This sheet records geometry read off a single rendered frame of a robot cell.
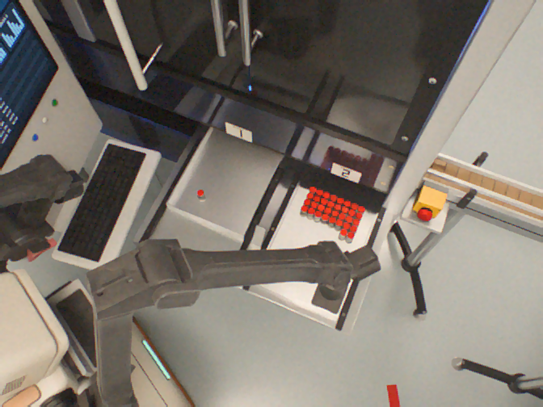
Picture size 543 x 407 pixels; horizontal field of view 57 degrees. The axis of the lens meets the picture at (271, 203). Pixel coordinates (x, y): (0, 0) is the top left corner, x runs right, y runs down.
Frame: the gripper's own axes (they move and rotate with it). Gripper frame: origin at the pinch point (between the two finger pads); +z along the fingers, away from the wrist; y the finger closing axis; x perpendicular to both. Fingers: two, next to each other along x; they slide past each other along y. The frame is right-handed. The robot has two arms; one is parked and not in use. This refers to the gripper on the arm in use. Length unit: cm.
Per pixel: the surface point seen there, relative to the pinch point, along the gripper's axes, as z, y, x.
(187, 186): 19, 19, 54
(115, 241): 26, -4, 69
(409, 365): 111, 10, -42
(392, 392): 110, -3, -38
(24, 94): -18, 14, 90
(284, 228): 20.7, 18.9, 20.2
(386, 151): -10.3, 37.6, -0.2
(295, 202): 20.9, 28.1, 20.6
